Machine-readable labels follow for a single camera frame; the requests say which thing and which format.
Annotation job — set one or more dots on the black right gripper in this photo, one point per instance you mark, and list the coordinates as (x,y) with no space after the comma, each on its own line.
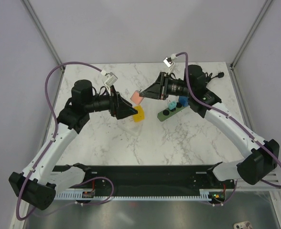
(158,89)

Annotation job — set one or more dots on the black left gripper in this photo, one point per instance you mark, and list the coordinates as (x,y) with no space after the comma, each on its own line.
(119,107)

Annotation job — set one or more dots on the pink plug adapter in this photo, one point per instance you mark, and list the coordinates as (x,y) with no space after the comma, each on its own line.
(136,98)

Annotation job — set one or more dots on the yellow plug adapter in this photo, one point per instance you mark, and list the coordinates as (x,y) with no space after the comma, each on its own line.
(140,115)

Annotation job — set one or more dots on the teal USB plug adapter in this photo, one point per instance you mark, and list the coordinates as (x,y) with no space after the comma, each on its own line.
(172,106)

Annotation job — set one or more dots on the blue cube socket adapter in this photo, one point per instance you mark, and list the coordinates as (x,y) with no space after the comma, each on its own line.
(183,101)

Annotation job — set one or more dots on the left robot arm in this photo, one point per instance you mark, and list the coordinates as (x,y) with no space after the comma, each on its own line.
(35,184)

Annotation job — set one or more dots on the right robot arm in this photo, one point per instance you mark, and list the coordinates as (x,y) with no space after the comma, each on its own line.
(259,155)

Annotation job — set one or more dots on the green power strip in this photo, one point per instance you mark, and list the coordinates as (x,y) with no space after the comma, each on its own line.
(167,113)

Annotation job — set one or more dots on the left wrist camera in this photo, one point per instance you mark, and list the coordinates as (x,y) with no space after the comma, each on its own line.
(108,79)

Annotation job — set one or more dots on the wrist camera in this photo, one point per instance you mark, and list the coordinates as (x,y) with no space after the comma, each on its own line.
(108,79)
(169,62)

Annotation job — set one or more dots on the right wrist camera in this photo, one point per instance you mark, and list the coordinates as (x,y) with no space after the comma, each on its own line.
(169,62)

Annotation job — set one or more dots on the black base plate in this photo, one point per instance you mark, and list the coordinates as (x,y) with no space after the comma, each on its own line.
(173,179)

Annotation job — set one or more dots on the aluminium frame rail right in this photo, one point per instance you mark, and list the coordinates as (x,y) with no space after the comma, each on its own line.
(259,18)

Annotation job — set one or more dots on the aluminium frame rail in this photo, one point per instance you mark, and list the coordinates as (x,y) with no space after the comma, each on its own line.
(259,18)
(41,30)

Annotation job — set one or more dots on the white slotted cable duct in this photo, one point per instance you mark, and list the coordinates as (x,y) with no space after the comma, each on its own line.
(87,195)

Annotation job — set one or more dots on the aluminium frame rail left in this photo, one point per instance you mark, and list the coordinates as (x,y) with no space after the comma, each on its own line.
(41,30)

